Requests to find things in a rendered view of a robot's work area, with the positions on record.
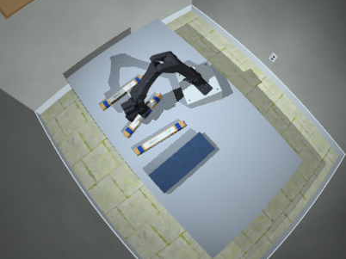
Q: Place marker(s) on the tan rectangular box with blue bands and white label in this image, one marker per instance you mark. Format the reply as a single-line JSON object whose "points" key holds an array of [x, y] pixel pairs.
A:
{"points": [[163, 135]]}

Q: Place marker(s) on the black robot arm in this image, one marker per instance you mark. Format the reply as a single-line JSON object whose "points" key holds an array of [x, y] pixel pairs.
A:
{"points": [[139, 91]]}

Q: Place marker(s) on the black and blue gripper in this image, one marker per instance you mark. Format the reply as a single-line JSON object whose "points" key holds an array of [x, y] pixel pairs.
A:
{"points": [[147, 111]]}

